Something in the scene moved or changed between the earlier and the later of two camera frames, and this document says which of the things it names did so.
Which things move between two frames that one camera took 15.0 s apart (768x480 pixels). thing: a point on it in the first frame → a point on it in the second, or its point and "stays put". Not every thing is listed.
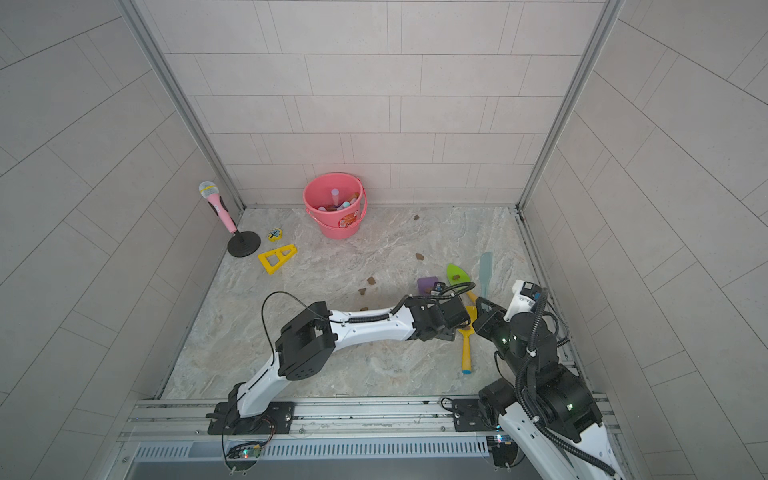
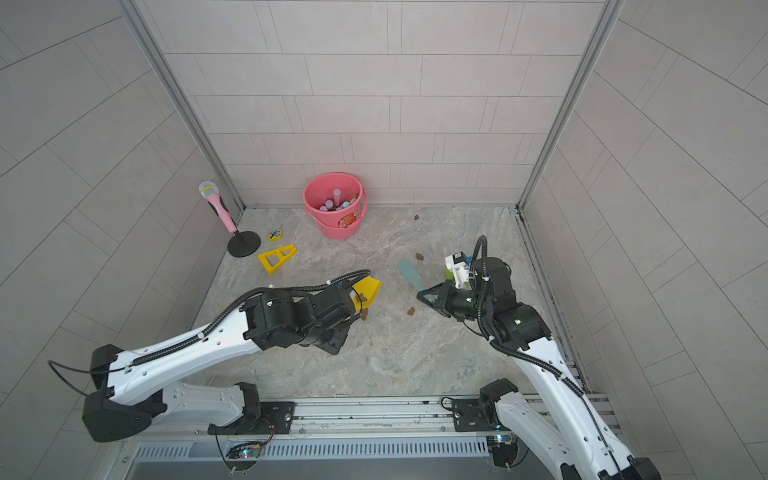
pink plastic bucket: (338, 202) stays put
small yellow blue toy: (275, 235) stays put
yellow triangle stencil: (281, 257) stays put
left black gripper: (451, 330) → (337, 344)
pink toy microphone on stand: (243, 243) stays put
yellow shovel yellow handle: (466, 367) → (369, 287)
